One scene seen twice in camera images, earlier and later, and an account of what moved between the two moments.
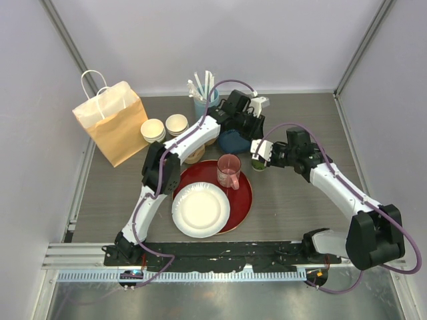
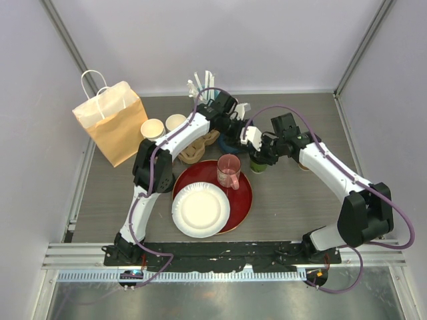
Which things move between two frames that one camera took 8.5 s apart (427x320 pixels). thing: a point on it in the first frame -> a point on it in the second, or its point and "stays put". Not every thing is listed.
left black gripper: [257, 129] -> [235, 141]
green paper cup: [257, 165] stays put
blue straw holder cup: [201, 97] stays put
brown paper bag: [114, 116] stays put
